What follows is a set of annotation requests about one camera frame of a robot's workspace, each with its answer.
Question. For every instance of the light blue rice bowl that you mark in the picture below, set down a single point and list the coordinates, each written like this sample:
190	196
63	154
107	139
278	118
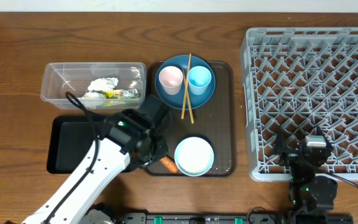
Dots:
194	156

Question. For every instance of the pink cup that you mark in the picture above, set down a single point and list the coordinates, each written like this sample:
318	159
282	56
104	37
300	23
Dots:
171	78

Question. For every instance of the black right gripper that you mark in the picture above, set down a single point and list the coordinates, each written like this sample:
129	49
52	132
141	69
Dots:
290	155

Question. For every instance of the black plastic tray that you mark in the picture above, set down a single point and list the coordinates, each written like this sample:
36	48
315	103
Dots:
71	139

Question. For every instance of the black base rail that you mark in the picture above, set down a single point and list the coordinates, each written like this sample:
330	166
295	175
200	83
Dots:
257	218

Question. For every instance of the light blue cup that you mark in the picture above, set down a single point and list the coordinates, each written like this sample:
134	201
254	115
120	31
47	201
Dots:
199	79

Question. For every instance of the orange carrot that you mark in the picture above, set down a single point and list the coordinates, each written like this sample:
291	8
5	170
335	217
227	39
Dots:
169	164

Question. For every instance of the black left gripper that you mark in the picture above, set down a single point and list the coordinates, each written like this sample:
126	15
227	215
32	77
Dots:
139	163

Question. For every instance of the clear plastic bin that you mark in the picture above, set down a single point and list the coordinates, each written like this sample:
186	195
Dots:
75	77

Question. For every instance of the white paper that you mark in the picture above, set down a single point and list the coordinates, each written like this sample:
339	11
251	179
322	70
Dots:
97	88

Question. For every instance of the grey dishwasher rack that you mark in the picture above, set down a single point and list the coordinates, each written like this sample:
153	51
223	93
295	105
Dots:
298	79

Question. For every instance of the dark blue plate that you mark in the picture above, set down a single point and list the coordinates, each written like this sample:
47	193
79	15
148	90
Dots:
176	101

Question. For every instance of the wooden chopstick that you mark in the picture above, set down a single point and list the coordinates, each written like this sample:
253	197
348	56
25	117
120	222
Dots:
188	69
186	100

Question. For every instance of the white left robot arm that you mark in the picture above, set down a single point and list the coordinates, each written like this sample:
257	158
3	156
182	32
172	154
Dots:
84	185

